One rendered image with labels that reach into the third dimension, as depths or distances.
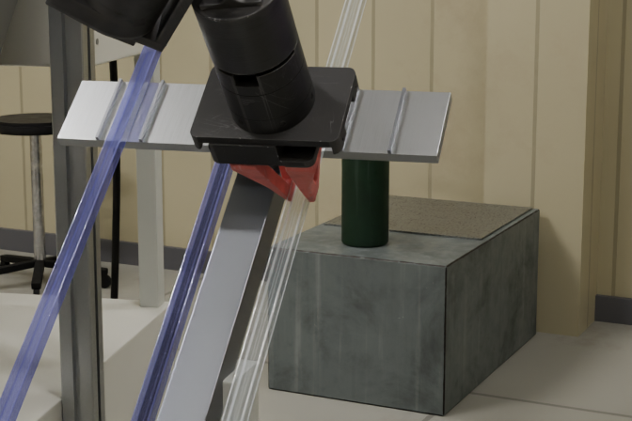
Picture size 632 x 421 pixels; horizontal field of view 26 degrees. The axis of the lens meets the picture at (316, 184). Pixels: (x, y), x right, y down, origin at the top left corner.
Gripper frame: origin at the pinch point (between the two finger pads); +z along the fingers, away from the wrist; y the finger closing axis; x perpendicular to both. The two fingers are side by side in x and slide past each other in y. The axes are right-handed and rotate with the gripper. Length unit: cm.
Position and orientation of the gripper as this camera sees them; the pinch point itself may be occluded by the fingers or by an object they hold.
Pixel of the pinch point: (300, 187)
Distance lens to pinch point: 97.3
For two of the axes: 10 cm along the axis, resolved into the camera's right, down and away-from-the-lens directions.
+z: 1.9, 6.2, 7.6
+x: -2.1, 7.8, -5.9
